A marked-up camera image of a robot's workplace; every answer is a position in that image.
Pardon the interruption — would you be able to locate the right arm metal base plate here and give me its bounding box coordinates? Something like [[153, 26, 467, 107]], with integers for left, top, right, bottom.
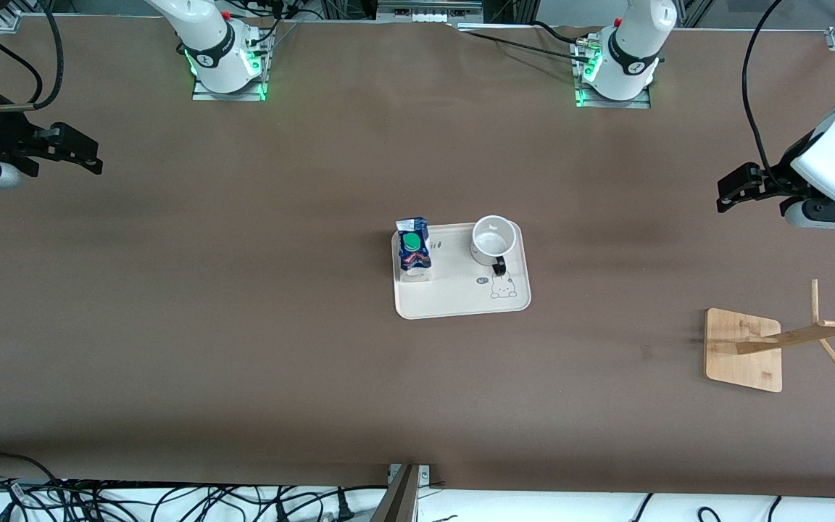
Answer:
[[191, 76, 267, 102]]

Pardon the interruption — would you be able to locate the beige tray with bunny print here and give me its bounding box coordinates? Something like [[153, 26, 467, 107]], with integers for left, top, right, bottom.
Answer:
[[391, 220, 532, 320]]

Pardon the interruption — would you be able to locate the wooden cup rack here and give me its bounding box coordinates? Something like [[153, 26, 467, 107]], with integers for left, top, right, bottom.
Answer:
[[704, 279, 835, 394]]

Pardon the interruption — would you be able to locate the grey power strip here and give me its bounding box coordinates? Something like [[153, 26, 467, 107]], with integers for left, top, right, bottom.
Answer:
[[376, 0, 485, 27]]

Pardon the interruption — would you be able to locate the black cable on table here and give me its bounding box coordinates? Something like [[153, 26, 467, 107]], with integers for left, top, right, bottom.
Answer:
[[457, 29, 598, 63], [530, 20, 610, 46]]

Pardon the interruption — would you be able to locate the white mug black handle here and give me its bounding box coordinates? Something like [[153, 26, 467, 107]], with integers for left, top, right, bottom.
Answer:
[[470, 215, 518, 276]]

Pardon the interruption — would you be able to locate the aluminium profile bar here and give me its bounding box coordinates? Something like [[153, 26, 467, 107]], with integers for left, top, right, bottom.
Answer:
[[368, 464, 431, 522]]

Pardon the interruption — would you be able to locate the black floor cable with plug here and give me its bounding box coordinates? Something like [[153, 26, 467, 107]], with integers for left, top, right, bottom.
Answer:
[[273, 484, 389, 522]]

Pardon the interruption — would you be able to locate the blue milk carton green cap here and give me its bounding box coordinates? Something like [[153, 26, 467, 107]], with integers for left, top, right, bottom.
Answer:
[[396, 216, 434, 283]]

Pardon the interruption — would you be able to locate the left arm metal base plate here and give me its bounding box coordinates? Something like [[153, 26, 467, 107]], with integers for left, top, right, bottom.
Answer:
[[575, 86, 652, 109]]

